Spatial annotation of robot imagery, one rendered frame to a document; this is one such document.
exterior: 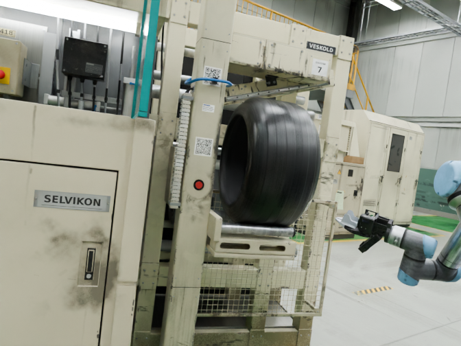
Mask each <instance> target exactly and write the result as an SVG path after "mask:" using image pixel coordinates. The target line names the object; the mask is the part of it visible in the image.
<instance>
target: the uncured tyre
mask: <svg viewBox="0 0 461 346"><path fill-rule="evenodd" d="M320 160H321V150H320V138H319V135H318V131H317V128H316V125H315V124H314V122H313V120H312V118H311V117H310V115H309V113H308V112H307V111H306V110H305V109H304V108H303V107H301V106H299V105H297V104H295V103H291V102H283V101H279V100H271V99H267V98H263V97H253V98H249V99H247V100H246V101H245V102H243V103H242V104H240V105H239V106H238V107H237V108H236V109H235V110H234V112H233V114H232V115H231V117H230V120H229V122H228V126H227V127H226V132H225V135H224V140H223V144H222V151H221V155H220V169H219V189H220V199H221V203H222V207H223V209H224V211H225V213H226V214H227V215H228V216H229V218H230V219H231V220H232V221H233V222H234V223H244V224H263V225H273V226H283V227H288V226H290V225H291V224H293V223H294V222H296V221H297V220H298V219H299V218H300V217H301V216H302V215H303V211H304V210H305V207H306V206H307V203H308V202H309V201H310V200H311V199H312V198H313V196H314V193H315V190H316V186H317V184H318V178H319V173H320Z"/></svg>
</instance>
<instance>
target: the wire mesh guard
mask: <svg viewBox="0 0 461 346"><path fill-rule="evenodd" d="M311 203H324V205H325V203H326V204H334V205H335V209H334V210H333V211H330V212H333V215H332V216H328V214H327V216H326V217H332V221H331V226H330V227H331V229H330V231H326V229H325V232H330V234H329V236H325V234H324V236H322V237H329V243H328V246H326V247H328V248H327V251H323V252H327V256H319V257H321V260H322V257H326V261H317V259H316V261H315V262H320V265H321V262H325V268H324V276H320V277H323V281H322V290H313V287H312V290H308V289H307V290H303V291H307V292H308V291H316V293H317V291H321V295H312V292H311V295H294V293H293V295H292V296H302V298H303V296H320V300H307V299H306V300H298V297H297V300H293V298H292V300H288V299H287V300H273V304H274V301H278V303H279V301H287V302H288V301H301V303H302V301H306V302H307V301H315V302H316V301H320V304H319V309H320V312H319V314H315V312H296V311H295V312H287V308H286V312H282V309H281V312H277V310H276V312H268V310H267V312H263V310H262V312H258V309H257V312H243V310H244V305H242V306H243V310H242V312H238V309H237V312H228V310H227V312H212V310H213V306H212V310H211V312H202V308H201V312H198V313H197V316H322V308H323V303H324V294H325V288H326V284H327V275H328V269H329V261H330V256H331V247H332V241H333V233H334V228H335V218H336V214H337V209H338V201H332V200H318V199H313V200H312V202H311ZM315 232H317V227H316V231H315ZM320 234H321V230H320ZM311 236H315V240H316V236H319V235H311ZM315 240H311V238H310V240H307V241H314V245H315ZM212 262H214V261H212ZM218 262H219V258H218ZM218 262H217V267H213V264H212V267H207V265H206V269H207V268H222V270H223V267H218ZM207 263H208V260H207ZM246 269H253V270H254V269H258V271H259V269H260V268H254V267H253V268H249V265H248V268H246ZM231 274H232V276H233V274H242V276H243V274H249V273H238V271H237V273H231ZM281 278H282V275H281ZM286 278H287V275H286ZM291 278H292V275H291ZM264 280H266V283H267V280H271V283H272V280H276V281H277V280H284V279H277V275H276V279H264ZM317 282H319V281H317ZM225 284H227V283H225ZM231 284H232V283H230V286H231ZM240 284H241V285H242V283H240ZM236 285H237V281H236ZM249 285H256V287H257V285H265V288H266V285H270V289H271V285H273V284H257V283H256V284H252V282H251V284H249ZM220 286H221V282H220ZM312 286H314V283H313V285H312ZM317 288H318V285H317ZM201 289H214V293H215V289H221V288H210V285H209V288H201ZM228 290H230V292H231V290H240V292H241V290H245V293H246V290H255V292H256V290H257V289H256V288H255V289H251V287H250V289H236V286H235V289H228ZM265 291H266V290H265ZM269 291H271V290H269ZM288 291H290V289H289V290H288ZM293 291H294V289H293ZM274 293H275V290H274ZM284 293H285V290H284ZM279 294H280V290H279ZM200 295H203V296H204V295H213V298H214V295H219V297H220V295H229V298H230V295H235V294H225V291H224V294H220V293H219V294H209V293H208V294H204V292H203V294H200ZM249 295H251V294H249ZM255 295H256V294H254V296H255ZM274 296H275V295H274ZM278 296H279V295H278ZM259 298H260V294H259ZM264 298H265V295H264ZM269 298H270V295H269ZM206 300H218V302H219V300H228V302H229V300H254V302H255V300H260V299H255V298H254V299H250V297H249V299H245V295H244V299H235V296H234V299H219V298H218V299H209V296H208V299H206ZM198 305H214V304H208V302H207V304H198ZM233 305H234V302H233ZM248 305H249V302H248ZM296 305H297V302H296ZM310 305H311V302H310ZM257 306H258V307H259V304H258V305H257ZM262 306H264V305H262ZM267 306H269V305H267ZM273 306H274V305H272V309H273ZM281 306H282V308H283V304H282V305H281ZM286 306H288V304H287V305H286ZM291 306H293V305H292V304H291ZM301 306H302V305H300V308H301ZM238 307H239V304H238ZM253 307H254V303H253ZM305 307H306V303H305ZM314 307H315V304H314ZM277 308H278V305H277ZM216 310H217V311H218V309H216ZM232 310H234V309H232ZM295 310H297V309H295ZM305 310H306V309H304V311H305ZM206 311H207V307H206ZM222 311H223V306H222ZM247 311H249V309H247ZM252 311H253V309H252ZM271 311H273V310H271ZM291 311H292V308H291ZM300 311H301V310H300Z"/></svg>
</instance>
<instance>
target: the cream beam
mask: <svg viewBox="0 0 461 346"><path fill-rule="evenodd" d="M314 58H315V59H319V60H325V61H329V64H328V69H327V76H326V77H324V76H318V75H314V74H311V70H312V65H313V59H314ZM332 58H333V54H328V53H324V52H321V51H315V50H311V49H305V48H302V47H297V46H293V45H287V44H284V43H278V42H274V41H269V40H265V39H262V38H256V37H252V36H246V35H243V34H238V33H234V32H233V36H232V42H231V48H230V58H229V66H228V72H229V73H235V74H239V75H243V76H250V77H254V78H261V79H265V75H272V76H278V78H280V79H284V80H291V81H295V82H302V83H305V84H312V85H318V84H323V83H326V82H329V78H330V73H331V63H332Z"/></svg>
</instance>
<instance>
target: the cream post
mask: <svg viewBox="0 0 461 346"><path fill-rule="evenodd" d="M236 4H237V0H201V4H200V15H199V21H198V32H197V38H196V49H195V55H194V61H193V72H192V78H191V79H192V80H193V79H196V78H203V75H204V66H209V67H216V68H220V69H222V77H221V80H227V75H228V64H229V58H230V52H231V42H232V36H233V26H234V20H235V10H236ZM202 81H203V80H201V81H197V82H193V83H191V88H192V86H193V85H195V91H194V92H193V93H192V92H191V90H190V94H192V97H193V100H192V101H191V104H190V108H188V109H189V110H190V112H189V116H188V118H189V120H187V121H188V122H189V123H188V124H186V125H188V128H187V132H186V133H187V136H185V137H187V139H186V140H185V141H186V143H184V144H185V145H186V146H185V148H184V149H185V150H186V151H187V153H185V155H183V156H184V159H183V160H184V163H182V164H183V167H182V170H181V171H182V174H180V175H182V178H181V182H179V183H181V186H180V189H179V190H180V193H179V195H180V197H178V198H179V202H180V203H181V206H180V208H177V209H176V214H175V220H174V231H173V237H172V248H171V254H170V260H169V271H168V278H167V287H166V294H165V306H164V313H163V322H162V328H161V339H160V345H159V346H193V338H194V334H195V324H196V319H197V313H198V303H199V297H200V287H201V281H202V271H203V265H204V254H205V248H206V238H207V228H208V222H209V213H210V210H211V200H212V194H213V184H214V178H215V165H216V161H217V151H218V146H219V140H220V128H221V123H222V113H223V107H224V96H225V91H226V83H222V82H221V83H220V87H218V86H211V85H206V84H203V83H202ZM203 104H210V105H214V106H215V108H214V113H211V112H206V111H202V106H203ZM196 137H204V138H209V139H213V148H212V154H211V157H206V156H200V155H194V148H195V142H196ZM198 181H200V182H201V183H202V187H201V188H200V189H198V188H197V187H196V182H198Z"/></svg>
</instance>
